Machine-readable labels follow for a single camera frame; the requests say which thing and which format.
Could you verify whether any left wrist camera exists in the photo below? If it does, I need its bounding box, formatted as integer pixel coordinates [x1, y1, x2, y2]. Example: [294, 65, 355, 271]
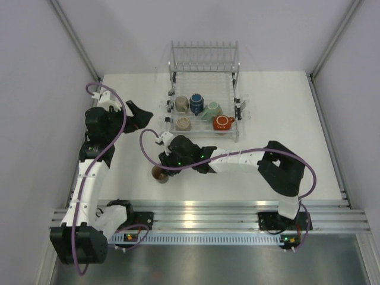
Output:
[92, 91, 121, 112]

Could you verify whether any dark blue mug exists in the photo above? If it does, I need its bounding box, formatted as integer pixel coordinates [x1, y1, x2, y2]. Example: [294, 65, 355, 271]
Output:
[189, 93, 204, 116]

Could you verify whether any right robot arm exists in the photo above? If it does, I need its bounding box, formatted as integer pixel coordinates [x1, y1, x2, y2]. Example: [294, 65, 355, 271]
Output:
[156, 132, 305, 229]

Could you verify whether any beige speckled cup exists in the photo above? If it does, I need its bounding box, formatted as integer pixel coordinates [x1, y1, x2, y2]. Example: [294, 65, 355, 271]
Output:
[175, 117, 192, 131]

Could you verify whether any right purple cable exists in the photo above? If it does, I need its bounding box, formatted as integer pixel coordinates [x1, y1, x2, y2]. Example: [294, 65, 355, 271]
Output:
[139, 129, 317, 250]

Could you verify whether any aluminium frame post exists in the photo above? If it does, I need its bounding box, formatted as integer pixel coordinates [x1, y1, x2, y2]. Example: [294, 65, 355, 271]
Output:
[49, 0, 103, 86]
[308, 0, 365, 80]

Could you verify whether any left aluminium frame post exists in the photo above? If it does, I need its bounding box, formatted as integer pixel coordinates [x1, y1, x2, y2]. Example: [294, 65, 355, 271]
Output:
[49, 0, 103, 86]

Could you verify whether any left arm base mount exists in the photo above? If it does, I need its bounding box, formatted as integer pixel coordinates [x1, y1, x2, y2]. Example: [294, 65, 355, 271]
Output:
[132, 211, 154, 230]

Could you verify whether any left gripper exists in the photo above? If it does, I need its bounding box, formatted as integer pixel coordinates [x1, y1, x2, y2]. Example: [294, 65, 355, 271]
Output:
[104, 100, 152, 140]

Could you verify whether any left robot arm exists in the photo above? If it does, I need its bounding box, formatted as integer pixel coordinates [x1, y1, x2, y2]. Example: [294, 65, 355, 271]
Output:
[50, 100, 153, 265]

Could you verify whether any brown mug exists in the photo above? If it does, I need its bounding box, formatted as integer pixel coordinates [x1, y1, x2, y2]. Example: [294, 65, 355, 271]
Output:
[151, 166, 169, 184]

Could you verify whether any teal green cup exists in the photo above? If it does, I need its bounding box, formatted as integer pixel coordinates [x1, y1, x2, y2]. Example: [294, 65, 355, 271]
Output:
[201, 102, 223, 122]

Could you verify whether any purple cable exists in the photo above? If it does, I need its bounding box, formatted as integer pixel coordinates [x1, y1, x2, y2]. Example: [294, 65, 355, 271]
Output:
[139, 129, 317, 250]
[72, 83, 149, 276]

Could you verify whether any metal wire dish rack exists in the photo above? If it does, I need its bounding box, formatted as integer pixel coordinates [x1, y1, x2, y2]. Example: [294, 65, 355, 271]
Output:
[160, 41, 246, 141]

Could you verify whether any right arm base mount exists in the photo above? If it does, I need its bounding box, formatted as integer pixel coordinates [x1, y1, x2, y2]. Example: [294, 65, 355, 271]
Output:
[258, 211, 313, 233]

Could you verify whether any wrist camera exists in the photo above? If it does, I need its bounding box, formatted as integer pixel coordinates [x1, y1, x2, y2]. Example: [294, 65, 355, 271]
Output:
[92, 91, 121, 112]
[155, 131, 174, 147]

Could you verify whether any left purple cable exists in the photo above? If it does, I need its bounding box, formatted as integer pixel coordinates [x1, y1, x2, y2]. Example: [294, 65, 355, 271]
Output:
[72, 83, 149, 276]

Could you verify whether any olive grey mug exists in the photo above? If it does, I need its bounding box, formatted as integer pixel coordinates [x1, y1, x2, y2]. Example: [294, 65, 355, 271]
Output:
[175, 96, 189, 113]

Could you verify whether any black and red mug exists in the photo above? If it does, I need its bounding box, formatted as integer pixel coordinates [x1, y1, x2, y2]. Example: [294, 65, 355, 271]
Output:
[213, 115, 235, 131]

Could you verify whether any slotted cable duct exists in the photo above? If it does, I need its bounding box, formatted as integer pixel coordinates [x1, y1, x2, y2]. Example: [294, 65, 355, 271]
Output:
[106, 231, 283, 245]

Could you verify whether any aluminium rail base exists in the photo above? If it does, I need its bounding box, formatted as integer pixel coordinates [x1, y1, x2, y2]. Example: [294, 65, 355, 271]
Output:
[49, 200, 371, 232]

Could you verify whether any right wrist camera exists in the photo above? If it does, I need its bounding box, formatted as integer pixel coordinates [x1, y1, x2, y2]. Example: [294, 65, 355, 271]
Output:
[155, 131, 174, 147]

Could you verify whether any right aluminium frame post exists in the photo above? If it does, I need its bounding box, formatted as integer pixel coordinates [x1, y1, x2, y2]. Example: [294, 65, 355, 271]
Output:
[308, 0, 365, 80]

